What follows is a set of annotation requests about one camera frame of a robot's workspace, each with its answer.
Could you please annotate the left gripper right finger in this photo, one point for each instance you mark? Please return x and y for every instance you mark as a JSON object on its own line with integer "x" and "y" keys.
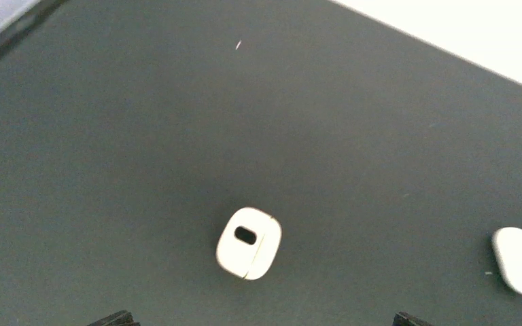
{"x": 405, "y": 319}

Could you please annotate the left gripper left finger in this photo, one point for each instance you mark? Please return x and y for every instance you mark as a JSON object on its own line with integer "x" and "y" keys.
{"x": 120, "y": 318}

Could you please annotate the white earbuds charging case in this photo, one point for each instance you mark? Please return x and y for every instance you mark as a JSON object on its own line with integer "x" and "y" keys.
{"x": 507, "y": 246}

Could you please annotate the beige small earbuds case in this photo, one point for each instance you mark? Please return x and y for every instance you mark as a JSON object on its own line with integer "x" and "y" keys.
{"x": 249, "y": 243}

